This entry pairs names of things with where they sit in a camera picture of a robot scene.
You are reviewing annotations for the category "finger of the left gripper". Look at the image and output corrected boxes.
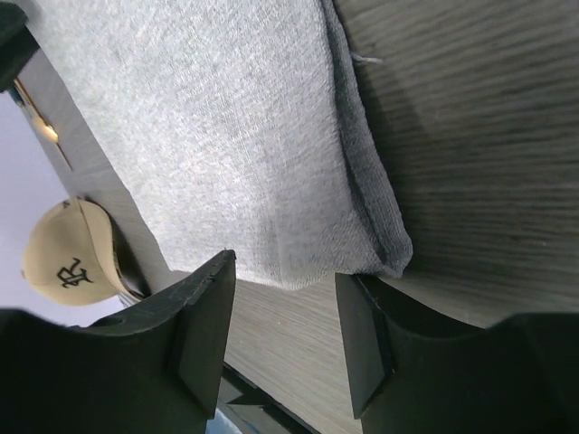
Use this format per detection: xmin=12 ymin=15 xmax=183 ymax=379
xmin=0 ymin=1 xmax=39 ymax=92

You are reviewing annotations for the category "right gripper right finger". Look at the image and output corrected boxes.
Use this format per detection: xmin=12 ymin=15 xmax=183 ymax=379
xmin=336 ymin=274 xmax=578 ymax=433

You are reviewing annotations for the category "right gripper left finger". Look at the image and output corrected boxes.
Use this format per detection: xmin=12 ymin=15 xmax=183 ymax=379
xmin=1 ymin=250 xmax=236 ymax=433

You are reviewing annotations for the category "grey cloth napkin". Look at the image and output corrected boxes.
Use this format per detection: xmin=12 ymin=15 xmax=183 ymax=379
xmin=21 ymin=1 xmax=413 ymax=289

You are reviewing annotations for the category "beige cap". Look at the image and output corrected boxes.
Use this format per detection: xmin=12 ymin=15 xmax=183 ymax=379
xmin=22 ymin=197 xmax=150 ymax=307

